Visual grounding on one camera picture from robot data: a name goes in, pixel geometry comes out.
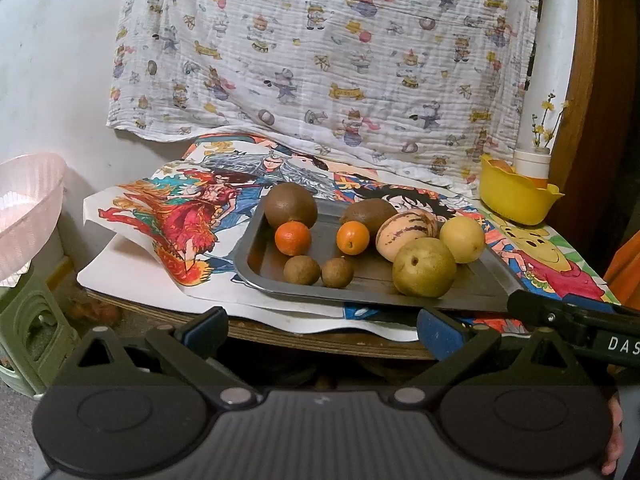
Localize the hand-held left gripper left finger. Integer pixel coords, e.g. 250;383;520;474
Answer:
59;306;261;407

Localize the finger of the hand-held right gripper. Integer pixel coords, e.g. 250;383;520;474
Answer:
506;288;588;347

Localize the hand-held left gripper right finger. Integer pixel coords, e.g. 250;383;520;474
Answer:
386;307;601;407

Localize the green-brown pear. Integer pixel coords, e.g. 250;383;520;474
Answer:
392;238;457;299

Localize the metal tray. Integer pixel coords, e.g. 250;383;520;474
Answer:
234;196;526;312

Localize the round yellow fruit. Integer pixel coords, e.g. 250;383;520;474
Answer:
439;216;486;264

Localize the brown longan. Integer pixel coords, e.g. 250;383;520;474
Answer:
321;257;355;289
283;255;321;286

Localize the small orange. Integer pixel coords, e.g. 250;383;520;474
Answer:
336;221;371;256
274;221;312;256

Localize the brown kiwi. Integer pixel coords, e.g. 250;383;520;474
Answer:
264;182;318;230
340;198;397;237

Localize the person's right hand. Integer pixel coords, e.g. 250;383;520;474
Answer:
601;392;626;476

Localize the yellow bear drawing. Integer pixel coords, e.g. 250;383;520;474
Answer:
477;207;621;306

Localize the white paper sheet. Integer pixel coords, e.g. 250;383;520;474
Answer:
76;235;418;343

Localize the yellow plastic bowl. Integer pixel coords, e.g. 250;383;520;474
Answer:
479;154;565;226

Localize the green plastic stool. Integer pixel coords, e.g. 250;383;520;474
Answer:
0;255;83;401

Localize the wooden headboard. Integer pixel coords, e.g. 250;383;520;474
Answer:
547;0;640;281

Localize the pink plastic basket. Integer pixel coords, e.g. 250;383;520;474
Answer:
0;152;68;288

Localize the cartoon printed white blanket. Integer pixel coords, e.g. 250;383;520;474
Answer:
106;0;543;186

